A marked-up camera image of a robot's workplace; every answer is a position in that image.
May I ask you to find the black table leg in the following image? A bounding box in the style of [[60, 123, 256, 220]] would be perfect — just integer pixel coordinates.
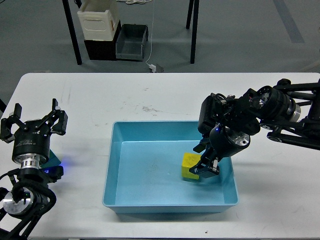
[[62, 0, 82, 65], [185, 0, 200, 64]]

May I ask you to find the white hanging cable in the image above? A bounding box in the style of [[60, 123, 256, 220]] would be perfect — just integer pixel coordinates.
[[145, 0, 155, 67]]

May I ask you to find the white power adapter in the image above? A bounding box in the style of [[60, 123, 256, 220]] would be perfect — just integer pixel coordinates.
[[148, 64, 157, 73]]

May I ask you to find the grey plastic bin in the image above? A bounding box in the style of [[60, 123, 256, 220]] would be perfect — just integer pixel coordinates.
[[115, 24, 149, 62]]

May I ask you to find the white plastic crate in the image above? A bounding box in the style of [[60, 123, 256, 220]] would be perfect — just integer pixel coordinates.
[[77, 0, 120, 41]]

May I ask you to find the black table leg right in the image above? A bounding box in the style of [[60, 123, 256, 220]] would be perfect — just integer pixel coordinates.
[[185, 0, 200, 64]]

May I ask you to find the yellow block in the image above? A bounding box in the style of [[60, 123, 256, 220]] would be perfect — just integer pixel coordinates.
[[181, 152, 201, 180]]

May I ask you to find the white coiled cable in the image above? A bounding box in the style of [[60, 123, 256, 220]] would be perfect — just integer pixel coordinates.
[[116, 0, 153, 6]]

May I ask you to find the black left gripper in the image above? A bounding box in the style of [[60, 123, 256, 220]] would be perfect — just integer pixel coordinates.
[[0, 98, 68, 162]]

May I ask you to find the green block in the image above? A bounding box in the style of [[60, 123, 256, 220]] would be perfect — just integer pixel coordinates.
[[40, 149, 62, 169]]

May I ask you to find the black table leg left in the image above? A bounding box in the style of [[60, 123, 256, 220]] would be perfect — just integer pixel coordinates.
[[62, 0, 82, 65]]

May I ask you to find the black box under crate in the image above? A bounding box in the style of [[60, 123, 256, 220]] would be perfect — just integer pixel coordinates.
[[83, 21, 123, 62]]

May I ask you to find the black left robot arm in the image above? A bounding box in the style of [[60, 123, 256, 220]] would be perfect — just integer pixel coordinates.
[[0, 99, 68, 240]]

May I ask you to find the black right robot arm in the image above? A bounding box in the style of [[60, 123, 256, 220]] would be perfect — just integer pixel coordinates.
[[189, 78, 320, 178]]

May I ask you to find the blue plastic center box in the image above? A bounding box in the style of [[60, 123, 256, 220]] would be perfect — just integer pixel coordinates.
[[102, 121, 239, 214]]

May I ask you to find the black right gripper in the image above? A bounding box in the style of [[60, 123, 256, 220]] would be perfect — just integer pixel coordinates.
[[189, 124, 250, 179]]

